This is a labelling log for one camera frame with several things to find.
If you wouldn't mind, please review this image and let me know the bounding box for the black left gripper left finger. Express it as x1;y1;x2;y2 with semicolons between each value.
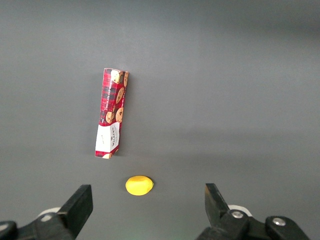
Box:
0;184;94;240

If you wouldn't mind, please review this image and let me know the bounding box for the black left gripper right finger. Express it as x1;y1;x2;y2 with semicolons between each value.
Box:
196;183;311;240

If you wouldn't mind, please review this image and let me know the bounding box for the yellow lemon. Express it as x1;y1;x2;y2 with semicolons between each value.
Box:
125;175;155;197

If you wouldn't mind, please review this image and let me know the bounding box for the red tartan cookie box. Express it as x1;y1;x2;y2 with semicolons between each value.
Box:
94;67;130;160

